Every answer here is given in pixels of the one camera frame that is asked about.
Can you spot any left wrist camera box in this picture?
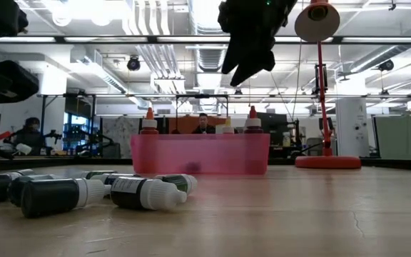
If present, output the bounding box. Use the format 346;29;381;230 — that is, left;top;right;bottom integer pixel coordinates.
0;59;40;105

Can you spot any red desk lamp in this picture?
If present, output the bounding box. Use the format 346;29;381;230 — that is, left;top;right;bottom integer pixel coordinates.
293;0;362;171

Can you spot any person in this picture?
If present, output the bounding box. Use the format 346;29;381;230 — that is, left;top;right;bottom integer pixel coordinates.
191;112;216;135
11;116;46;155

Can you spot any green partition panel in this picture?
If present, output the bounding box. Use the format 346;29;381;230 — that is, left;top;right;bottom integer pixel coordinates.
372;115;411;161

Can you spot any black aluminium table frame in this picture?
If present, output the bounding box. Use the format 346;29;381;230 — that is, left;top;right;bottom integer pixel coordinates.
0;156;411;172

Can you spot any large orange coloring bottle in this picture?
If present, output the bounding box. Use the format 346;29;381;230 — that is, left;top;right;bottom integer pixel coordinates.
220;116;235;135

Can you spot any black ceiling spotlight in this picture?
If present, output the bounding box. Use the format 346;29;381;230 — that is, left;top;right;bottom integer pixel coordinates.
126;55;142;72
378;59;395;72

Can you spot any orange board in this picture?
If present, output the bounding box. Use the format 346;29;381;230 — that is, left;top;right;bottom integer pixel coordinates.
168;116;228;136

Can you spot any black overhead crossbar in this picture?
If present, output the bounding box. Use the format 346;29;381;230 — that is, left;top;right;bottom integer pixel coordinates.
0;35;411;45

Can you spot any black monitor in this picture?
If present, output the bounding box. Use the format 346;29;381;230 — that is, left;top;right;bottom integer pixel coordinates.
257;111;288;146

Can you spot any pink translucent plastic bin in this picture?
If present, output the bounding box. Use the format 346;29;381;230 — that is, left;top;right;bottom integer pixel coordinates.
130;133;271;176

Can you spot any large dark red coloring bottle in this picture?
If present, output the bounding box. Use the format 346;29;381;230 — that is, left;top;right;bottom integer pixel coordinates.
243;105;263;135

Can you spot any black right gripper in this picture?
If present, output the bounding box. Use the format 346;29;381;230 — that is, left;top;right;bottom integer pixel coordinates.
218;0;292;87

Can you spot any small green dropper bottle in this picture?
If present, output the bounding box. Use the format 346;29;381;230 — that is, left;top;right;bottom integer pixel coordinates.
154;173;198;196

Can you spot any large red-orange tip coloring bottle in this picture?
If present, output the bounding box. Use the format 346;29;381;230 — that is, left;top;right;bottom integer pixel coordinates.
139;106;160;136

